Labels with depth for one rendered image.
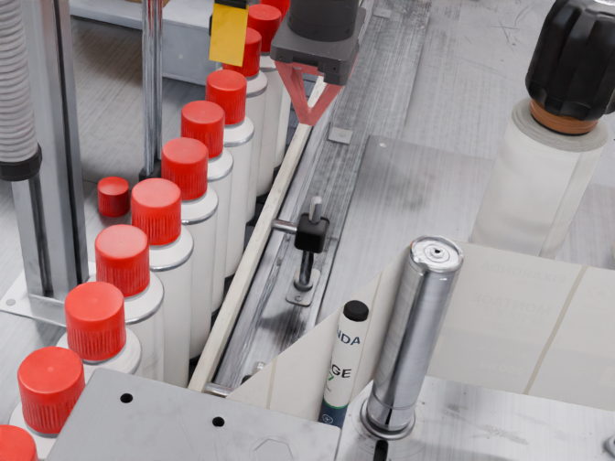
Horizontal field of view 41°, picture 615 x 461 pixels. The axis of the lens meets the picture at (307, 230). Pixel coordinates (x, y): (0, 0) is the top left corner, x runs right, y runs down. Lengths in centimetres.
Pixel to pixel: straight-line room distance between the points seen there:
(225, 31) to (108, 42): 54
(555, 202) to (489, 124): 44
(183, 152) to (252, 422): 28
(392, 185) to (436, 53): 44
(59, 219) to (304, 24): 27
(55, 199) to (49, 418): 32
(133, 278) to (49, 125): 21
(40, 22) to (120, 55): 58
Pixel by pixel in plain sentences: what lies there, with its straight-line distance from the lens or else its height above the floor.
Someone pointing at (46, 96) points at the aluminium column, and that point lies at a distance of 67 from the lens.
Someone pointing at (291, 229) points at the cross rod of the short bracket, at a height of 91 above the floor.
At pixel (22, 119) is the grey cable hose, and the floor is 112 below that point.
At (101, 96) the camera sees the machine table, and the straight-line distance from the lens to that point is 112.
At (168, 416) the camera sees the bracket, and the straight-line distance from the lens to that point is 35.
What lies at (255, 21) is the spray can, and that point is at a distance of 77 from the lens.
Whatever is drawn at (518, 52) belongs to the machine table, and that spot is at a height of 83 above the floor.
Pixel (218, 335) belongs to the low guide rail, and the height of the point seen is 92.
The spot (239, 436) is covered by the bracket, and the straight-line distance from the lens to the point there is 35.
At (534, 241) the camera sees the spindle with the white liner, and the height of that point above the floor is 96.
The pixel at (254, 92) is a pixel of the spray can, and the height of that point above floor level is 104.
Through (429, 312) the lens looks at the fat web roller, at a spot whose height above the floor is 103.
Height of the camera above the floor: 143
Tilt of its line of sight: 40 degrees down
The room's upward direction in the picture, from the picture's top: 9 degrees clockwise
